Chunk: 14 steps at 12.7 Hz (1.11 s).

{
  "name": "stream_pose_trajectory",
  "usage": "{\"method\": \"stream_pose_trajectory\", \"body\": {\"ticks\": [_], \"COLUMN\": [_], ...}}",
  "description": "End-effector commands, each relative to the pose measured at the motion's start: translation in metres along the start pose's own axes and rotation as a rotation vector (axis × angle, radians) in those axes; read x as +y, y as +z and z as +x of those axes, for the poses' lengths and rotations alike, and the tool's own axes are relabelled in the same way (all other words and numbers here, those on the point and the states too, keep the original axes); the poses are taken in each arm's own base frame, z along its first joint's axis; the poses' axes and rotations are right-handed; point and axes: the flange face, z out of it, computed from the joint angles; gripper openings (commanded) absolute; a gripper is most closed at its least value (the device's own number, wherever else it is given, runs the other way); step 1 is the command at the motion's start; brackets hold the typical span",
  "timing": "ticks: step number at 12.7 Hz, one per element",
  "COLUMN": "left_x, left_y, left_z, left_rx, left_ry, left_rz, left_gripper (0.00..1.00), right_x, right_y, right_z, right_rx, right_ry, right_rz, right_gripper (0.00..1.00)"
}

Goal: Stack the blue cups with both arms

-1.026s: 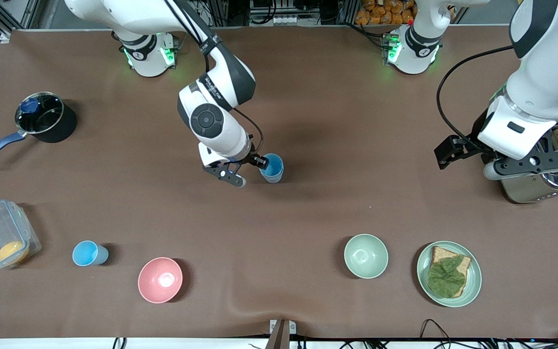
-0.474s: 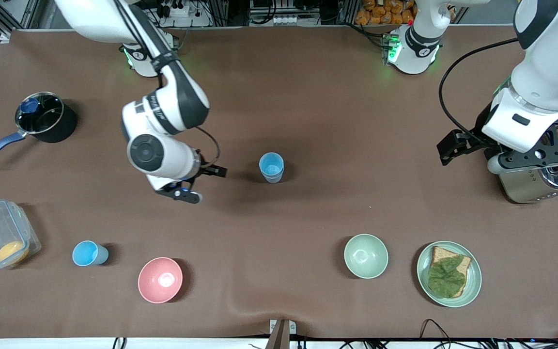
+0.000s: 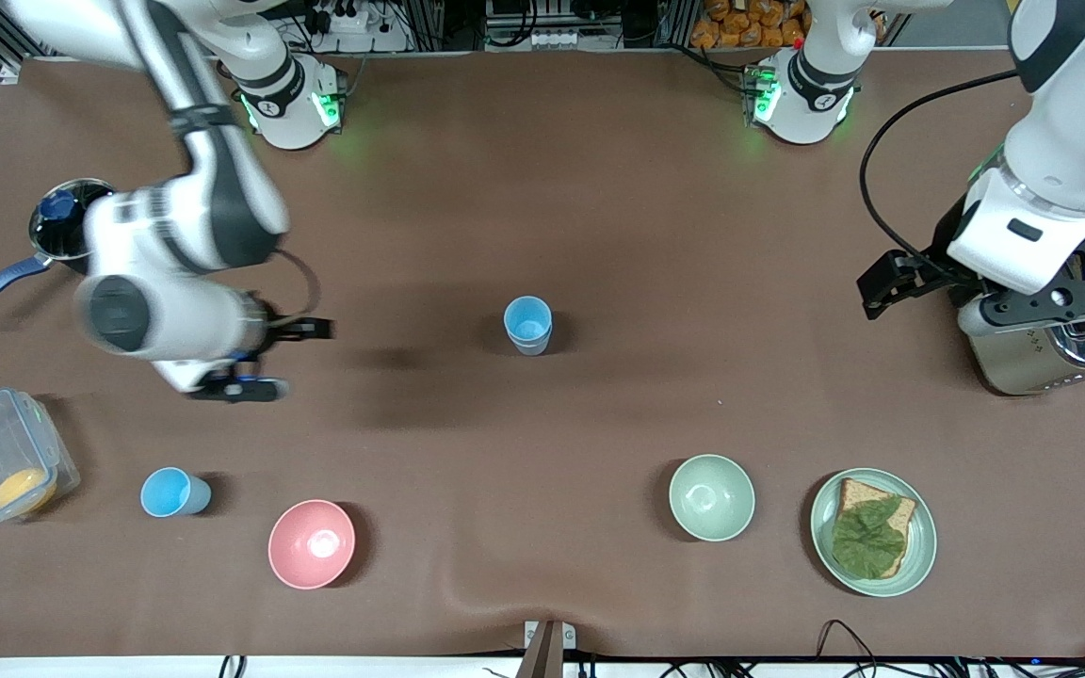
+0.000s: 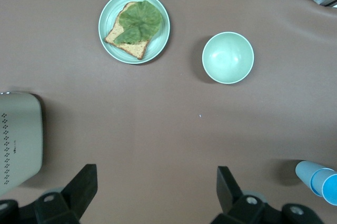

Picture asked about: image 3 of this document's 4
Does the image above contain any silver beige toaster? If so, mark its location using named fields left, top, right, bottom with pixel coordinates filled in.
left=962, top=235, right=1085, bottom=396

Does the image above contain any brown bread slice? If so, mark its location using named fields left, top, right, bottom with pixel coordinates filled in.
left=833, top=478, right=918, bottom=578

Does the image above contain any pink bowl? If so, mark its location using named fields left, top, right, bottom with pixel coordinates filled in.
left=267, top=499, right=356, bottom=590

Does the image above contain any glass lid with blue knob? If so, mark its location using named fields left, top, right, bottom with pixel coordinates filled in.
left=29, top=179, right=116, bottom=261

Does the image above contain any green lettuce leaf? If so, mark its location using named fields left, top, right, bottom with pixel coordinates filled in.
left=832, top=497, right=909, bottom=579

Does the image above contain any pale green plate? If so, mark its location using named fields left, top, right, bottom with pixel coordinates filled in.
left=810, top=468, right=937, bottom=598

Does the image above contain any pale green bowl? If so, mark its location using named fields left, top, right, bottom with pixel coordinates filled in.
left=669, top=455, right=756, bottom=542

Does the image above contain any brown table cover mat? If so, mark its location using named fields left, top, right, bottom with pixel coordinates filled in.
left=0, top=52, right=1085, bottom=660

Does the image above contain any orange food piece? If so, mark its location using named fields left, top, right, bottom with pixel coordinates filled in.
left=0, top=468, right=58, bottom=514

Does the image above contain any bag of orange buns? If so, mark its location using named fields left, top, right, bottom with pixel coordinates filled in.
left=690, top=0, right=887, bottom=50

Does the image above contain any metal table edge clamp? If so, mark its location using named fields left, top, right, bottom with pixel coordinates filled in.
left=516, top=620, right=577, bottom=678

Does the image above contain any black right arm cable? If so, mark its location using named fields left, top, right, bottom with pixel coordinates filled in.
left=269, top=249, right=323, bottom=323

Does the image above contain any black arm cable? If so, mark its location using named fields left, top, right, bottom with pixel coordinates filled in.
left=269, top=249, right=323, bottom=323
left=860, top=70, right=1020, bottom=276

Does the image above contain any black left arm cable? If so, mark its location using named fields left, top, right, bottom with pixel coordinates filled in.
left=860, top=70, right=1020, bottom=276

